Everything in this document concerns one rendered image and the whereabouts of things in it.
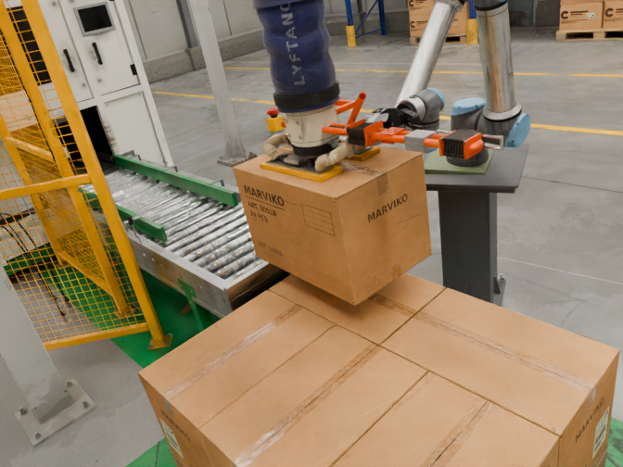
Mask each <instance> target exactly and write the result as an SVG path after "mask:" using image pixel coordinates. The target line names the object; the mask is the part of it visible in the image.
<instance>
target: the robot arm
mask: <svg viewBox="0 0 623 467"><path fill-rule="evenodd" d="M467 1H474V7H475V11H476V15H477V30H478V38H479V45H480V53H481V60H482V68H483V75H484V83H485V91H486V98H487V102H486V100H485V99H483V98H466V99H463V100H459V101H457V102H455V103H454V104H453V105H452V106H451V131H454V130H455V131H457V130H459V129H466V130H475V131H482V134H488V135H498V136H503V146H505V147H512V148H517V147H519V146H521V145H522V144H523V143H524V141H525V140H526V138H527V136H528V133H529V130H530V126H531V117H530V115H529V114H528V113H523V112H522V108H521V104H520V102H518V101H517V100H515V81H514V70H513V59H512V47H511V36H510V25H509V14H508V0H433V2H434V8H433V10H432V13H431V15H430V18H429V20H428V23H427V25H426V28H425V31H424V33H423V36H422V38H421V41H420V43H419V45H418V47H417V50H416V53H415V55H414V58H413V62H412V64H411V66H410V68H409V71H408V73H407V76H406V78H405V81H404V83H403V86H402V87H401V90H400V94H399V96H398V99H397V101H396V104H395V106H394V107H392V108H389V107H381V108H379V109H381V110H379V109H376V110H374V111H372V113H375V114H374V115H365V117H366V118H369V119H368V120H367V121H366V122H365V123H375V122H378V121H380V120H382V121H383V127H384V128H385V129H389V128H391V127H397V128H404V131H410V132H412V131H413V125H418V126H423V127H424V130H426V131H434V132H436V131H437V130H439V112H440V111H441V110H442V109H443V108H444V106H445V98H444V96H443V94H442V92H441V91H440V90H438V89H436V88H427V89H426V87H427V85H428V82H429V80H430V77H431V75H432V72H433V70H434V68H435V66H436V63H437V61H438V58H439V54H440V52H441V49H442V47H443V45H444V43H445V40H446V38H447V35H448V33H449V30H450V28H451V25H452V22H453V20H454V17H455V15H456V13H457V12H459V11H461V10H462V9H463V7H464V4H465V3H466V2H467ZM378 110H379V111H378ZM488 159H489V152H488V149H487V148H482V151H480V152H479V153H477V154H475V155H474V156H472V157H471V158H469V159H467V160H465V159H464V158H453V157H446V160H447V162H448V163H450V164H452V165H454V166H458V167H475V166H478V165H481V164H484V163H485V162H487V161H488Z"/></svg>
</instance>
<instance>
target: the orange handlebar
mask: <svg viewBox="0 0 623 467"><path fill-rule="evenodd" d="M355 103H356V101H355V100H343V99H339V100H338V101H337V102H336V103H334V105H336V106H340V107H337V108H336V110H337V115H338V114H340V113H342V112H345V111H347V110H349V109H352V108H354V106H355ZM331 125H332V126H339V127H345V126H346V124H342V123H334V122H333V123H332V124H331ZM322 132H323V133H331V134H338V135H345V136H347V131H346V129H341V128H333V127H325V126H324V127H323V128H322ZM408 133H411V132H410V131H404V128H397V127H391V128H389V129H385V128H378V130H377V133H372V132H370V133H369V138H370V139H374V140H380V143H384V144H391V145H393V144H395V143H402V144H405V143H404V142H405V141H404V135H406V134H408ZM442 136H444V135H443V134H434V135H433V139H425V141H424V146H429V147H435V148H439V138H440V137H442ZM483 145H484V143H483V141H482V140H480V139H479V140H477V141H476V142H475V143H473V144H471V145H470V147H469V151H470V152H475V151H478V150H479V149H481V148H482V147H483Z"/></svg>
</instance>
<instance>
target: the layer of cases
mask: <svg viewBox="0 0 623 467"><path fill-rule="evenodd" d="M619 354H620V349H617V348H615V347H610V346H608V345H606V344H603V343H600V342H597V341H594V340H592V339H589V338H587V337H584V336H581V335H579V334H574V333H571V332H569V331H567V330H564V329H561V328H558V327H556V326H553V325H550V324H548V323H546V322H541V321H538V320H535V319H533V318H530V317H528V316H525V315H522V314H520V313H517V312H514V311H511V310H509V309H505V308H502V307H499V306H497V305H494V304H491V303H489V302H487V301H484V300H481V299H478V298H475V297H471V296H469V295H466V294H464V293H461V292H458V291H455V290H452V289H450V288H447V289H446V287H445V286H442V285H439V284H435V283H432V282H429V281H428V280H425V279H422V278H419V277H416V276H414V275H411V274H409V273H406V272H405V273H404V274H402V275H401V276H400V277H398V278H397V279H395V280H394V281H392V282H391V283H389V284H387V285H386V286H384V287H383V288H382V289H380V290H379V291H377V292H376V293H374V294H373V295H371V296H370V297H368V298H367V299H365V300H364V301H363V302H362V303H360V304H359V305H357V306H354V305H352V304H350V303H349V302H347V301H345V300H343V299H341V298H339V297H336V296H334V295H332V294H330V293H328V292H326V291H324V290H323V289H321V288H319V287H317V286H315V285H313V284H310V283H308V282H306V281H304V280H302V279H300V278H299V277H297V276H295V275H293V274H290V275H289V276H287V277H286V278H285V279H284V280H282V281H281V282H279V283H277V284H275V285H274V286H272V287H271V288H269V290H266V291H264V292H263V293H261V294H260V295H258V296H257V297H254V298H253V299H251V300H250V301H249V302H248V303H246V304H245V305H243V306H241V307H240V308H238V309H236V310H235V311H233V312H232V313H230V314H228V315H227V316H225V317H224V318H222V319H221V320H219V321H217V322H215V323H214V324H213V325H212V326H210V327H209V328H207V329H205V330H204V331H202V332H201V333H199V334H197V335H196V336H194V337H192V338H191V339H189V340H188V341H186V342H185V343H183V344H181V345H180V346H179V347H177V348H176V349H174V350H173V351H171V352H169V353H168V354H166V355H165V356H163V357H162V358H160V359H159V360H156V361H155V362H153V363H152V364H150V365H149V366H147V367H145V368H144V369H143V370H142V371H140V372H139V373H138V375H139V377H140V379H141V382H142V384H143V386H144V389H145V390H146V394H147V396H148V398H149V401H150V403H151V405H152V408H153V410H154V412H155V414H156V416H157V418H158V421H159V424H160V427H161V429H162V431H163V434H164V435H165V437H166V440H167V442H168V445H169V447H170V449H171V451H172V452H173V453H174V454H175V455H176V457H177V458H178V459H179V460H180V461H181V462H182V463H183V464H184V465H185V466H186V467H592V466H593V464H594V463H595V462H596V460H597V459H598V457H599V455H600V454H601V452H602V450H603V449H604V447H605V445H606V443H607V440H608V434H609V427H610V421H611V413H612V407H613V400H614V394H615V387H616V379H617V367H618V361H619Z"/></svg>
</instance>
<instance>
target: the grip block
mask: <svg viewBox="0 0 623 467"><path fill-rule="evenodd" d="M366 121H367V120H364V119H361V120H358V121H356V122H353V123H352V124H350V125H348V126H346V131H347V136H348V143H349V144H351V145H363V146H365V145H366V146H369V145H372V144H374V143H376V142H378V141H380V140H374V139H370V138H369V133H370V132H372V133H377V130H378V128H384V127H383V121H382V120H380V121H378V122H375V123H365V122H366Z"/></svg>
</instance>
